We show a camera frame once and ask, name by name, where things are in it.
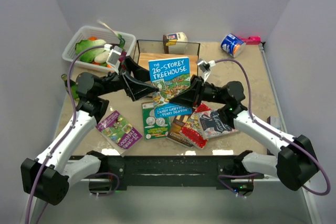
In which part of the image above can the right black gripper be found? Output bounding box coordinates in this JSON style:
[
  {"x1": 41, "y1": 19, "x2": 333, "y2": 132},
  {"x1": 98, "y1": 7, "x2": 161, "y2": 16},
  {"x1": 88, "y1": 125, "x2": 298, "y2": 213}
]
[{"x1": 169, "y1": 75, "x2": 228, "y2": 108}]

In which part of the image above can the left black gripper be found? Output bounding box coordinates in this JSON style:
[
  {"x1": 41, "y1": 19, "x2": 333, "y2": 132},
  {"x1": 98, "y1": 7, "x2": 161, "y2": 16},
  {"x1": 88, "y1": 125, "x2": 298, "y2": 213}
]
[{"x1": 97, "y1": 56, "x2": 159, "y2": 101}]

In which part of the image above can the dark Edward Tulane book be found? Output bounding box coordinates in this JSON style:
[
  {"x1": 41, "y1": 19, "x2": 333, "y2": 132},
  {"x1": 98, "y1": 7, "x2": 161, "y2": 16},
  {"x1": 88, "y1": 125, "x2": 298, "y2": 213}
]
[{"x1": 166, "y1": 115, "x2": 194, "y2": 148}]

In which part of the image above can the blue 26-storey treehouse book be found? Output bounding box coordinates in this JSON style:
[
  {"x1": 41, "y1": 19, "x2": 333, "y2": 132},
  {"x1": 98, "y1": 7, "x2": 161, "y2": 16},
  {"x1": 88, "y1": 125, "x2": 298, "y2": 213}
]
[{"x1": 149, "y1": 57, "x2": 192, "y2": 118}]

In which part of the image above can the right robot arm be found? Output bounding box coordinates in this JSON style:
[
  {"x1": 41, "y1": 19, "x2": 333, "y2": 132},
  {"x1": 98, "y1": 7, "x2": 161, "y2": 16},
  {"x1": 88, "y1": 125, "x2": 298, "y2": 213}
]
[{"x1": 170, "y1": 76, "x2": 322, "y2": 191}]

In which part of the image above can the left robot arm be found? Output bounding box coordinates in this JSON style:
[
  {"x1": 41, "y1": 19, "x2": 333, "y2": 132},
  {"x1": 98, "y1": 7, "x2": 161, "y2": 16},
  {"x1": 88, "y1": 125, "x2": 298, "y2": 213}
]
[{"x1": 20, "y1": 56, "x2": 158, "y2": 205}]

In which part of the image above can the red patterned book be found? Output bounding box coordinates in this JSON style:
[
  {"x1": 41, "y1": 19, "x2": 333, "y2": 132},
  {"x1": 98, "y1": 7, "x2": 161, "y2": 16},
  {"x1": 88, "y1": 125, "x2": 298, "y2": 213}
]
[{"x1": 179, "y1": 103, "x2": 211, "y2": 150}]

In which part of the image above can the Little Women book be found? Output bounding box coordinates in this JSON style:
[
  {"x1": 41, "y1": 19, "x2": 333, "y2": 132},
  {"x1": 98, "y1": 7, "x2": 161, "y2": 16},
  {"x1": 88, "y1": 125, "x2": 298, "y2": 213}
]
[{"x1": 196, "y1": 110, "x2": 239, "y2": 140}]

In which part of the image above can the toy spring onion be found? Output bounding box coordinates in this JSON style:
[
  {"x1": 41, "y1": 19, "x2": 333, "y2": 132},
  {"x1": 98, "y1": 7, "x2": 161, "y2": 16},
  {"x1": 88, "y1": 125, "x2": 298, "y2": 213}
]
[{"x1": 97, "y1": 19, "x2": 125, "y2": 49}]

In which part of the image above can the white toy radish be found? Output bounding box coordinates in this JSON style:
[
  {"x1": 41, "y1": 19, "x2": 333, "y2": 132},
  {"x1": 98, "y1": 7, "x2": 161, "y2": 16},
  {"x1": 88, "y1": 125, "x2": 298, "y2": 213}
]
[{"x1": 94, "y1": 51, "x2": 110, "y2": 64}]

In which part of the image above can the green coin book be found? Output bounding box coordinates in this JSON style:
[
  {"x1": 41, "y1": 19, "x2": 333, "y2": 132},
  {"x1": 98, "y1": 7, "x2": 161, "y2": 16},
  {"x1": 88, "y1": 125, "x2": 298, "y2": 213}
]
[{"x1": 141, "y1": 102, "x2": 171, "y2": 140}]

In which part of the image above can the purple 117-storey treehouse book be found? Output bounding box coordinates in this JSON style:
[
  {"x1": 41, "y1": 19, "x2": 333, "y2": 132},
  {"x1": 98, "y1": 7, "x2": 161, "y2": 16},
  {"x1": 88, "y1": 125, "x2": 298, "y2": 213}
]
[{"x1": 96, "y1": 111, "x2": 143, "y2": 156}]

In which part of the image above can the white plastic basket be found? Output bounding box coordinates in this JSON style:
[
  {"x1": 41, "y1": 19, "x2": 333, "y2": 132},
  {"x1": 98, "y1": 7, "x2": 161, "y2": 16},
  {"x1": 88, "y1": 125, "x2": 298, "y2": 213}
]
[{"x1": 61, "y1": 25, "x2": 137, "y2": 73}]

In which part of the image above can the white cartoon mug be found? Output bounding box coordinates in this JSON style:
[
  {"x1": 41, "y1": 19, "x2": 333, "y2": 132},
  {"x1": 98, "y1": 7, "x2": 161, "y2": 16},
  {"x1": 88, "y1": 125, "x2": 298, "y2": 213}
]
[{"x1": 163, "y1": 32, "x2": 188, "y2": 55}]

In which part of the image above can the toy cabbage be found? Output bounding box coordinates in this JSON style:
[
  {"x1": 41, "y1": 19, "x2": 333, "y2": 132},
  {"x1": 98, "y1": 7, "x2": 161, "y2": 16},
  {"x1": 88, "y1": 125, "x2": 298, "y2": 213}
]
[{"x1": 75, "y1": 39, "x2": 106, "y2": 63}]

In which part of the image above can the green glass bottle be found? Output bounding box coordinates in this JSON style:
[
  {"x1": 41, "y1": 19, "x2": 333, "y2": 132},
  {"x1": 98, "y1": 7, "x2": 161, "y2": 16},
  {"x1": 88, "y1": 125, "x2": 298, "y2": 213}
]
[{"x1": 61, "y1": 73, "x2": 79, "y2": 101}]

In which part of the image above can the pink stapler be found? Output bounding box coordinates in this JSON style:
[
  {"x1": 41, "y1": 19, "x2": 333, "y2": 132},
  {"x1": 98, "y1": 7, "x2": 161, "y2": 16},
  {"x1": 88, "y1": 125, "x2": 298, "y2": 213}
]
[{"x1": 241, "y1": 36, "x2": 261, "y2": 45}]

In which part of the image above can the small box at table edge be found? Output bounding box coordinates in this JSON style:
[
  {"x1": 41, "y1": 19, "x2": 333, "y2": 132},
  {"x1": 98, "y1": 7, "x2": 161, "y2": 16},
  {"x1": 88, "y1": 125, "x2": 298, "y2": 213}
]
[{"x1": 267, "y1": 116, "x2": 281, "y2": 130}]

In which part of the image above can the wood and wire shelf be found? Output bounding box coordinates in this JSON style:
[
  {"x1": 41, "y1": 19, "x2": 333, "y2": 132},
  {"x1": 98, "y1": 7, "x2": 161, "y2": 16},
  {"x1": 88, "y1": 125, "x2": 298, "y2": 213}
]
[{"x1": 131, "y1": 39, "x2": 201, "y2": 75}]

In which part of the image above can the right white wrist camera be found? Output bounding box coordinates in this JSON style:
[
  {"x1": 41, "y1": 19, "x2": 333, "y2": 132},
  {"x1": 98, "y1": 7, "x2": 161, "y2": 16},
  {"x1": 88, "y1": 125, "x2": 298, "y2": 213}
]
[{"x1": 196, "y1": 59, "x2": 216, "y2": 82}]

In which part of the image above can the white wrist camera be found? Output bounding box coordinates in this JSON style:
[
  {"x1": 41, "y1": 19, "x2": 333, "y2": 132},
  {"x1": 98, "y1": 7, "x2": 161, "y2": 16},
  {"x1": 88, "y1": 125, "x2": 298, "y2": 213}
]
[
  {"x1": 104, "y1": 44, "x2": 123, "y2": 74},
  {"x1": 196, "y1": 59, "x2": 216, "y2": 82}
]

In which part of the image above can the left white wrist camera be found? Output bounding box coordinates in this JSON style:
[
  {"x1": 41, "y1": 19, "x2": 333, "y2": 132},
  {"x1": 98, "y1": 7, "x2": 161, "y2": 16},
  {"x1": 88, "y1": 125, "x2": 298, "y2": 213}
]
[{"x1": 104, "y1": 44, "x2": 123, "y2": 74}]

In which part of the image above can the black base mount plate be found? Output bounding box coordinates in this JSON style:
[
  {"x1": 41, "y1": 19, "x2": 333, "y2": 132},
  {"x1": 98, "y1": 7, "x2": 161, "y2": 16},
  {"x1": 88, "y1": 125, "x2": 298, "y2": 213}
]
[{"x1": 88, "y1": 155, "x2": 252, "y2": 193}]

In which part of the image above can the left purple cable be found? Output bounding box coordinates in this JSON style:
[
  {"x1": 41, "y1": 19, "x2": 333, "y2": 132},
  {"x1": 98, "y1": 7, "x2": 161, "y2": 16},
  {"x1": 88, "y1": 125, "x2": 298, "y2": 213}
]
[{"x1": 25, "y1": 45, "x2": 111, "y2": 224}]

